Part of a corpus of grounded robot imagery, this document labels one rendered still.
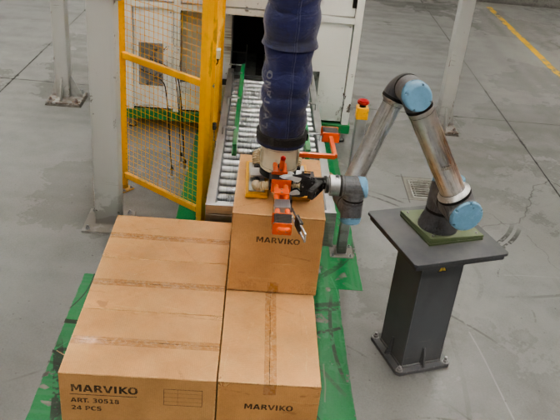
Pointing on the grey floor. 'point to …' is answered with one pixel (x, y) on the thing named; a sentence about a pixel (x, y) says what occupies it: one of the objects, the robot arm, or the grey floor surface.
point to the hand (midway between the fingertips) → (281, 184)
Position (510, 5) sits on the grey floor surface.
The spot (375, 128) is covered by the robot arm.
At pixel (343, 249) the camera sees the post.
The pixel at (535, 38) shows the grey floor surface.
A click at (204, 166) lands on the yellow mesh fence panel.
